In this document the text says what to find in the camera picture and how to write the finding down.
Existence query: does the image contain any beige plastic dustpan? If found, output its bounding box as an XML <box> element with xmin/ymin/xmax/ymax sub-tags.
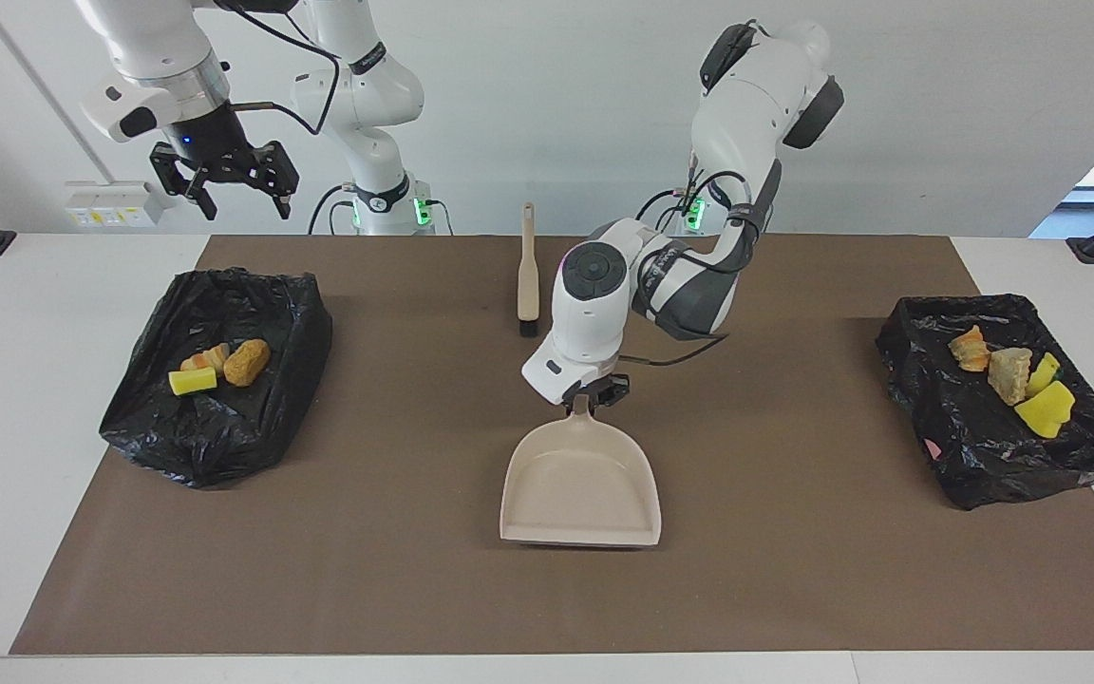
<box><xmin>499</xmin><ymin>394</ymin><xmax>663</xmax><ymax>549</ymax></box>

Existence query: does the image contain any white wall socket box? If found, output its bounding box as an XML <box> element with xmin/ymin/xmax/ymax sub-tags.
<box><xmin>64</xmin><ymin>180</ymin><xmax>166</xmax><ymax>229</ymax></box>

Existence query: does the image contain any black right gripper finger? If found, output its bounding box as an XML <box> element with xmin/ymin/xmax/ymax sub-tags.
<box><xmin>262</xmin><ymin>140</ymin><xmax>301</xmax><ymax>221</ymax></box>
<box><xmin>149</xmin><ymin>142</ymin><xmax>217</xmax><ymax>221</ymax></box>

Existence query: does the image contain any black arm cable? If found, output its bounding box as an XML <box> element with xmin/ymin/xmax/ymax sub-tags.
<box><xmin>618</xmin><ymin>147</ymin><xmax>759</xmax><ymax>368</ymax></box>
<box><xmin>215</xmin><ymin>0</ymin><xmax>344</xmax><ymax>136</ymax></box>

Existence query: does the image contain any brown table mat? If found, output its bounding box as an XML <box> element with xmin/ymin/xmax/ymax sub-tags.
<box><xmin>10</xmin><ymin>235</ymin><xmax>1094</xmax><ymax>656</ymax></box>

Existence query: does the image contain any black base cable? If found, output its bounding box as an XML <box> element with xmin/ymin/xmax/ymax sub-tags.
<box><xmin>308</xmin><ymin>183</ymin><xmax>358</xmax><ymax>236</ymax></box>
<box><xmin>635</xmin><ymin>187</ymin><xmax>700</xmax><ymax>237</ymax></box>

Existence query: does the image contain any black bag lined bin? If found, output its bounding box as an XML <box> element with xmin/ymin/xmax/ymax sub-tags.
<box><xmin>876</xmin><ymin>294</ymin><xmax>1094</xmax><ymax>512</ymax></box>
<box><xmin>99</xmin><ymin>267</ymin><xmax>334</xmax><ymax>490</ymax></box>

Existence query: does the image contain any bread piece with orange crust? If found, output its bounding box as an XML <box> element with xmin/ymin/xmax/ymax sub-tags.
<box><xmin>179</xmin><ymin>342</ymin><xmax>231</xmax><ymax>373</ymax></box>

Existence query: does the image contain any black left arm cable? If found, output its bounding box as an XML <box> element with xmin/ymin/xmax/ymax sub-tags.
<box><xmin>618</xmin><ymin>147</ymin><xmax>759</xmax><ymax>368</ymax></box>

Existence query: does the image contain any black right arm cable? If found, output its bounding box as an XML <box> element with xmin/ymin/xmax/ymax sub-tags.
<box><xmin>215</xmin><ymin>0</ymin><xmax>344</xmax><ymax>136</ymax></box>

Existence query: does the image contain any torn bread piece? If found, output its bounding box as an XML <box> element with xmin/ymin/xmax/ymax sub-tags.
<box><xmin>988</xmin><ymin>348</ymin><xmax>1034</xmax><ymax>408</ymax></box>
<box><xmin>948</xmin><ymin>325</ymin><xmax>992</xmax><ymax>373</ymax></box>

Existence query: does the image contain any brown fried nugget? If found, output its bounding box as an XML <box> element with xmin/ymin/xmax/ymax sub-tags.
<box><xmin>223</xmin><ymin>339</ymin><xmax>272</xmax><ymax>388</ymax></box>

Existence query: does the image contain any white wall cable duct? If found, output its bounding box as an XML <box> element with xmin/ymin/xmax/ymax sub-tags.
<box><xmin>0</xmin><ymin>0</ymin><xmax>121</xmax><ymax>186</ymax></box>

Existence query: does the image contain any beige hand brush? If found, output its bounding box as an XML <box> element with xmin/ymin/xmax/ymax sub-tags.
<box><xmin>517</xmin><ymin>202</ymin><xmax>541</xmax><ymax>338</ymax></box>

